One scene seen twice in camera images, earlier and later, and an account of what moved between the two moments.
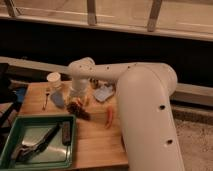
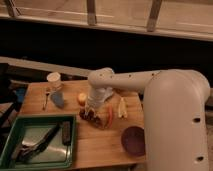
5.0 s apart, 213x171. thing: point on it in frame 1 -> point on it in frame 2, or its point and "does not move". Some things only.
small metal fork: (47, 94) does not move
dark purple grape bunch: (78, 110) -> (93, 119)
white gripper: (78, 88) -> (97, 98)
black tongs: (30, 149) does not move
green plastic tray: (31, 129) does not move
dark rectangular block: (66, 133) does not move
